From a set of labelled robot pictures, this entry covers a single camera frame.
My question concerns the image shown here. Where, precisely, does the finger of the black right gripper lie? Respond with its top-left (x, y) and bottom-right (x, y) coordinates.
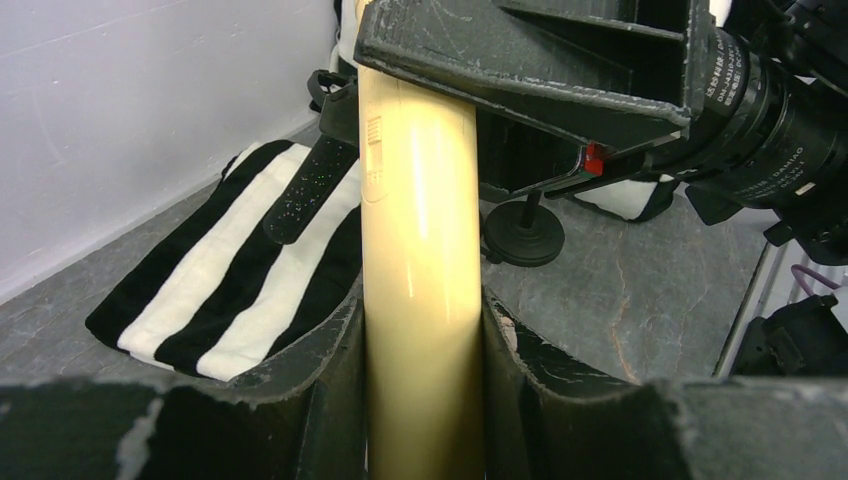
top-left (354, 1), bottom-right (693, 149)

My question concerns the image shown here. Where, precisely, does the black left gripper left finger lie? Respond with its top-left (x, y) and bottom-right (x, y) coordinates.
top-left (1, 283), bottom-right (366, 479)

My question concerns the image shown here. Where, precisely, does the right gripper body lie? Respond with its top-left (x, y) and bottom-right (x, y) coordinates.
top-left (510, 1), bottom-right (715, 181)

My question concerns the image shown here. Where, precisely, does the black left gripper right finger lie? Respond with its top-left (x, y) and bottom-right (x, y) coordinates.
top-left (482, 289), bottom-right (847, 479)

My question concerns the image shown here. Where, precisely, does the round base mic stand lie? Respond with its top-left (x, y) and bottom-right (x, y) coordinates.
top-left (483, 191), bottom-right (565, 268)

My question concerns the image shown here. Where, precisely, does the cream beige microphone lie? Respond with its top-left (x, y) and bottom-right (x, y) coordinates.
top-left (356, 0), bottom-right (486, 480)

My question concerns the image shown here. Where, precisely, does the black glitter microphone silver head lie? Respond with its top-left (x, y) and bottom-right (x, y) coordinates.
top-left (263, 135), bottom-right (359, 245)

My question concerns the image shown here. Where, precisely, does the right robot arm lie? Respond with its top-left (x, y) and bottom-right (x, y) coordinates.
top-left (354, 1), bottom-right (847, 266)

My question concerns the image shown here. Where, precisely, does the black white checkered pillow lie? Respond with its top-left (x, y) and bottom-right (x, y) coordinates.
top-left (571, 175), bottom-right (680, 223)

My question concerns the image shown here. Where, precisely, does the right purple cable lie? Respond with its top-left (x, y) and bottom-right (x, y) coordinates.
top-left (791, 263), bottom-right (843, 299)

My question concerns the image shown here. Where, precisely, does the tripod shock mount mic stand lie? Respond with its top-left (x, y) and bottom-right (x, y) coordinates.
top-left (307, 70), bottom-right (359, 147)

